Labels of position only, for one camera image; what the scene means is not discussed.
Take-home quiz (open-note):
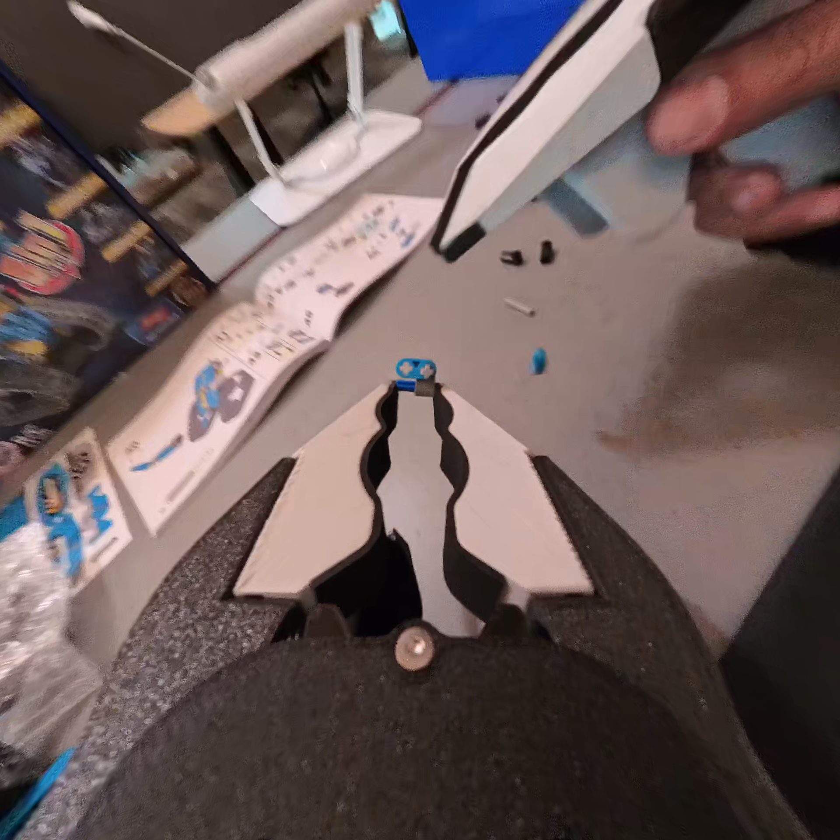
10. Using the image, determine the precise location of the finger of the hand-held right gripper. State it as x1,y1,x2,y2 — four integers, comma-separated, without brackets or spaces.
430,0,660,263
453,0,621,178

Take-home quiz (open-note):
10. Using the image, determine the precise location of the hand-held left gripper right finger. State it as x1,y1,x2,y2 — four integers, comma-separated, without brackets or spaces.
432,386,596,623

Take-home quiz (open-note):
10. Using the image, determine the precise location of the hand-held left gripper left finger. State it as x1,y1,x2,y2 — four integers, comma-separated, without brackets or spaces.
231,382,401,618

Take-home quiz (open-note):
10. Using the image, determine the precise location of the grey desk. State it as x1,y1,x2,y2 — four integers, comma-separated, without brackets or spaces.
69,56,840,664

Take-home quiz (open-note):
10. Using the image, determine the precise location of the person's right hand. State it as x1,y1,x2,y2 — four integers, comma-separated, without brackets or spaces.
646,20,840,242

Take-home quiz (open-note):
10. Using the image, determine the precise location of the blue storage bin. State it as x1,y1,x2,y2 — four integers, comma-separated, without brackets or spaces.
399,0,588,83

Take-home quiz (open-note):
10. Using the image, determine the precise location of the instruction booklet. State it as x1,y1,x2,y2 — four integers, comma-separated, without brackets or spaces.
107,192,448,538

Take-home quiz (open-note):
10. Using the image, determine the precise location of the white laptop stand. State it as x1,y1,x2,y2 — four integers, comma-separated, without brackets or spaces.
66,0,424,227

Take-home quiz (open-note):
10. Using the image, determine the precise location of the blue sticker sheet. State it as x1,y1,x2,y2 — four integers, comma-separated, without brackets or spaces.
23,427,133,588

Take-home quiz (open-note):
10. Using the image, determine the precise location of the clear plastic bag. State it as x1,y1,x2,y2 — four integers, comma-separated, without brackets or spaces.
0,521,105,788

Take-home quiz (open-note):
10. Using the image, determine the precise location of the dark blue toy set box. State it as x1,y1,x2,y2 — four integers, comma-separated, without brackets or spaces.
0,59,217,447

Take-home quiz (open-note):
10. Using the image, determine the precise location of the black partition panel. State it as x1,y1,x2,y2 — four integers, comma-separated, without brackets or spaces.
0,0,401,198

